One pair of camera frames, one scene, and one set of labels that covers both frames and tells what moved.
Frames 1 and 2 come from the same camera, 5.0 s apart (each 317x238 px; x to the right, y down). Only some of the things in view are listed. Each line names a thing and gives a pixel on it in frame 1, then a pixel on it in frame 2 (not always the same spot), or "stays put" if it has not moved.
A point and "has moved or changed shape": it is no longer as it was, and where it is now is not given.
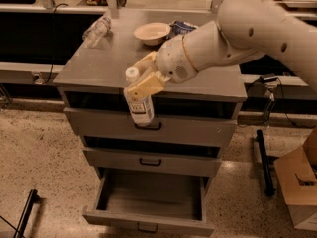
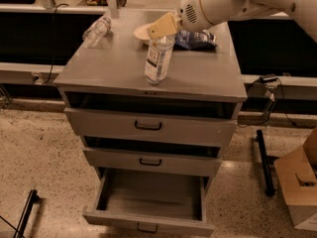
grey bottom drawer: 152,201 stays put
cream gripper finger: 150,84 → 165,26
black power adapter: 261,80 stays put
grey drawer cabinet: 193,119 stays put
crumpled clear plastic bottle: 94,33 stays put
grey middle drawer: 153,155 stays put
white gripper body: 172,60 → 192,10
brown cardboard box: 297,174 stays put
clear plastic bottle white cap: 142,108 has moved or changed shape
